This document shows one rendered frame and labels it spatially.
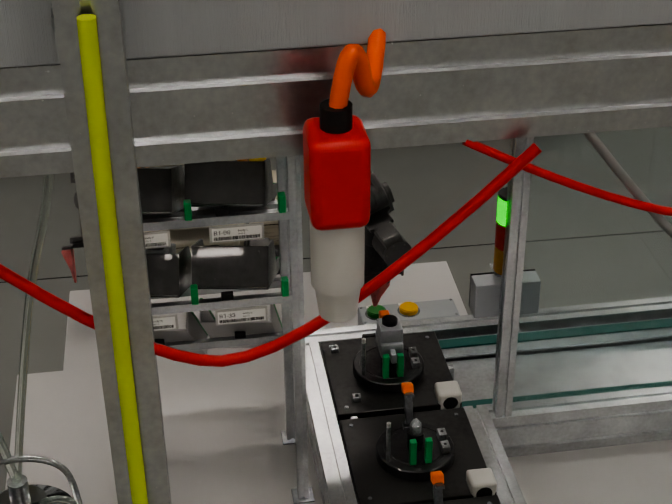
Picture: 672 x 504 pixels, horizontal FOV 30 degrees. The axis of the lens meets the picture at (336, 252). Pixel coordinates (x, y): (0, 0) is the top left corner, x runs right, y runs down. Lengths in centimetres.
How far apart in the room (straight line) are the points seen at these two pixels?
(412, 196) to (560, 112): 408
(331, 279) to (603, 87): 27
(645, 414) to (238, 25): 170
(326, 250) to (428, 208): 409
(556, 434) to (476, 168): 298
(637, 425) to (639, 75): 153
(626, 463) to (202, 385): 87
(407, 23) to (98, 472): 164
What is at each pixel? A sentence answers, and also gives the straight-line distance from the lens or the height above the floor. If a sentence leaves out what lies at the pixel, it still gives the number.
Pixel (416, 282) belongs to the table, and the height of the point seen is 86.
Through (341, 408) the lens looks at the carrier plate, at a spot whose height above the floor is 97.
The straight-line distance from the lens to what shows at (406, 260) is 104.
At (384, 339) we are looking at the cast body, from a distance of 241.
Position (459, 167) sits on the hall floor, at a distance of 535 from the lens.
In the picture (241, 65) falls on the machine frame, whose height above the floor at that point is 208.
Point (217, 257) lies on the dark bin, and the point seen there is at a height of 135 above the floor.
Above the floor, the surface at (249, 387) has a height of 86.
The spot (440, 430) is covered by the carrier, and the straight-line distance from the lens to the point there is 229.
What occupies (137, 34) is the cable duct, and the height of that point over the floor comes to 212.
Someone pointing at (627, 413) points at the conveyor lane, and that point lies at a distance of 250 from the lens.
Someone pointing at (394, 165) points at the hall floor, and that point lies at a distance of 535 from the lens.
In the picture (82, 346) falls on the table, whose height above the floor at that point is 86.
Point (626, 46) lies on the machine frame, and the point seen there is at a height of 208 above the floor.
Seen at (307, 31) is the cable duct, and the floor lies 211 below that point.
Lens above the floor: 246
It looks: 31 degrees down
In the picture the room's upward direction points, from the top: 1 degrees counter-clockwise
